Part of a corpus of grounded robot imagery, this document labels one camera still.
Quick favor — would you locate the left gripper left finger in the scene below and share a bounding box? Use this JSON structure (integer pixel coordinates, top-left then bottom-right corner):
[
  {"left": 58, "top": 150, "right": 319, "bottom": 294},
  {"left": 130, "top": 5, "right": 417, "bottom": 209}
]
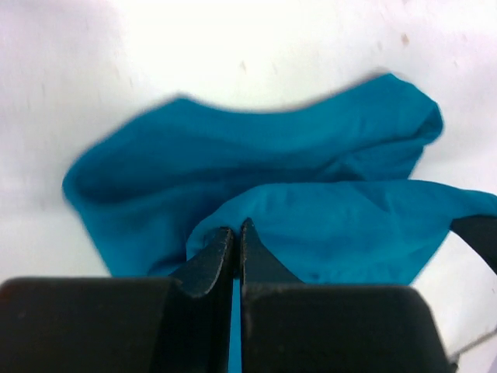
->
[{"left": 1, "top": 228, "right": 233, "bottom": 372}]

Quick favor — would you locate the blue t shirt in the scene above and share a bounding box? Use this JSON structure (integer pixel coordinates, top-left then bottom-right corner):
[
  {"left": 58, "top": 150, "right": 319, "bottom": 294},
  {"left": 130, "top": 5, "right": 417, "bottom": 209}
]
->
[{"left": 62, "top": 75, "right": 496, "bottom": 372}]

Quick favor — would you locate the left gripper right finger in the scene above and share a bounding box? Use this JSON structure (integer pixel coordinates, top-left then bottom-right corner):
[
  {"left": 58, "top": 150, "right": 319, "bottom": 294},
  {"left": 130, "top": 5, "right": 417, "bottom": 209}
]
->
[{"left": 240, "top": 220, "right": 453, "bottom": 373}]

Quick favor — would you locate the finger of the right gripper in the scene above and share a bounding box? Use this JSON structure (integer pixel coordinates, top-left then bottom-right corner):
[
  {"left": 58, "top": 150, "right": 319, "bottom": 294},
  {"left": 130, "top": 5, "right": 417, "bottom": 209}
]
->
[{"left": 450, "top": 215, "right": 497, "bottom": 272}]

